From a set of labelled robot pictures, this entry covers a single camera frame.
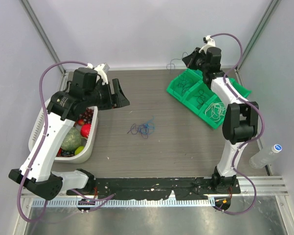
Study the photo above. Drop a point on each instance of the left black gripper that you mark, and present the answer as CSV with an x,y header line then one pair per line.
x,y
118,99

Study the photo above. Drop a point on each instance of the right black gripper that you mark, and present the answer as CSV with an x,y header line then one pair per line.
x,y
189,59

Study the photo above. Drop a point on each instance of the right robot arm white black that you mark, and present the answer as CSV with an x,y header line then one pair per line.
x,y
241,117

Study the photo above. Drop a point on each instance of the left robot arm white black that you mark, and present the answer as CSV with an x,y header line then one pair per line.
x,y
89,88

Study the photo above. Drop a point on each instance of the green compartment bin tray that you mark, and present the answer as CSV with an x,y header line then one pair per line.
x,y
190,90

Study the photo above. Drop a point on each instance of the red grape bunch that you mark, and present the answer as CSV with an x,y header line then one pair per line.
x,y
87,116

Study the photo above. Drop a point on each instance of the red apple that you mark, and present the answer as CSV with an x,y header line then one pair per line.
x,y
85,130

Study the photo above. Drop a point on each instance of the green netted melon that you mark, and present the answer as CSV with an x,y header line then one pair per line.
x,y
72,140

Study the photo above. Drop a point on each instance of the yellow green small fruit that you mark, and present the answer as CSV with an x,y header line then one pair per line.
x,y
79,150

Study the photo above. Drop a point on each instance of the white plastic fruit basket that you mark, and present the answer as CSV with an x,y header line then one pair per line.
x,y
68,156

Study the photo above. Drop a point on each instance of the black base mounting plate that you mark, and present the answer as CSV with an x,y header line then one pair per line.
x,y
154,189

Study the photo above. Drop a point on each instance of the clear plastic water bottle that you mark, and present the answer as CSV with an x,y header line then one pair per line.
x,y
265,156

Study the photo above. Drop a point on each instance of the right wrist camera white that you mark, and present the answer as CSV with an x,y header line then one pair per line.
x,y
209,42

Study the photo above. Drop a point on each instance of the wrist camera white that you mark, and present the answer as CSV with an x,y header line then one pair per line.
x,y
209,42
102,70

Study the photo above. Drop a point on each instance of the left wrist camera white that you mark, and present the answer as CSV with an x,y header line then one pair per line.
x,y
102,70

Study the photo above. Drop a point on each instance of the white slotted cable duct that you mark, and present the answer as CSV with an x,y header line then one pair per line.
x,y
170,202

